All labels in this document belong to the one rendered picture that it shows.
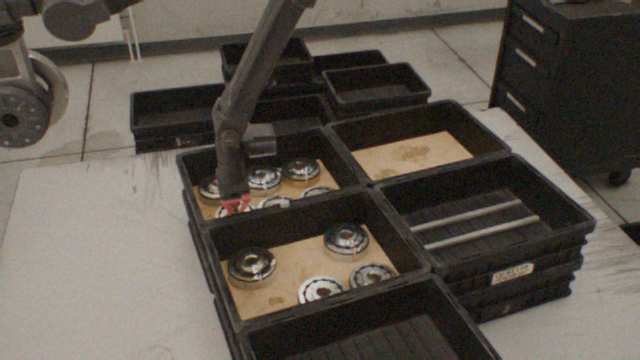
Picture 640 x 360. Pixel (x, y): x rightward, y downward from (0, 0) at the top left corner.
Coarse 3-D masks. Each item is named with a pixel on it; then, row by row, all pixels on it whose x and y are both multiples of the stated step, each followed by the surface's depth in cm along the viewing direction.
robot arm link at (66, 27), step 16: (48, 0) 92; (64, 0) 92; (80, 0) 93; (96, 0) 93; (112, 0) 95; (128, 0) 97; (144, 0) 98; (48, 16) 93; (64, 16) 94; (80, 16) 94; (96, 16) 95; (64, 32) 96; (80, 32) 97
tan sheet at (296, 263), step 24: (312, 240) 142; (288, 264) 135; (312, 264) 135; (336, 264) 135; (384, 264) 135; (240, 288) 130; (264, 288) 130; (288, 288) 129; (240, 312) 124; (264, 312) 124
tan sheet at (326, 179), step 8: (280, 168) 165; (320, 168) 165; (320, 176) 162; (328, 176) 162; (320, 184) 159; (328, 184) 159; (336, 184) 159; (280, 192) 157; (288, 192) 157; (296, 192) 157; (256, 200) 154; (200, 208) 151; (208, 208) 152; (216, 208) 152; (208, 216) 149
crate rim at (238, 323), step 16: (352, 192) 140; (368, 192) 140; (288, 208) 135; (384, 208) 135; (224, 224) 131; (208, 240) 127; (208, 256) 126; (416, 256) 123; (416, 272) 119; (224, 288) 116; (352, 288) 116; (368, 288) 116; (304, 304) 113; (320, 304) 113; (240, 320) 110; (256, 320) 110
